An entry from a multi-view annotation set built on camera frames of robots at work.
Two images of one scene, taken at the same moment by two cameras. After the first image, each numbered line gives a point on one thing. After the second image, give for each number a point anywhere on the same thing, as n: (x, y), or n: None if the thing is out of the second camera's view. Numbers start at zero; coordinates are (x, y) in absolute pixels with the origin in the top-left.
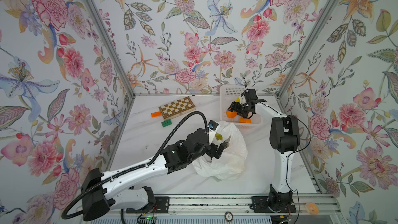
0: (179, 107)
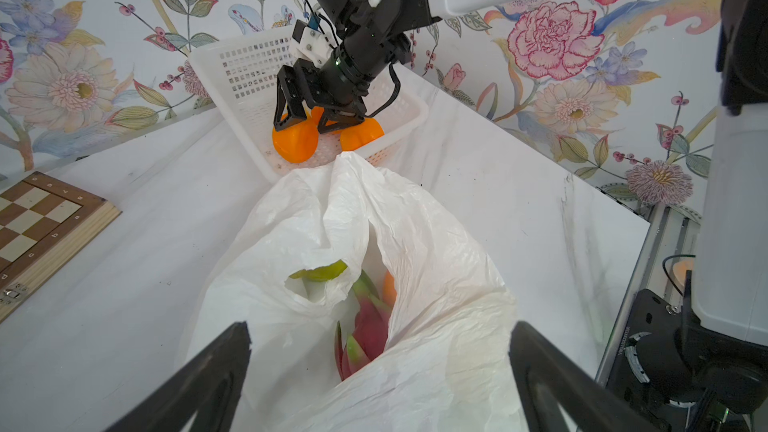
0: (44, 223)
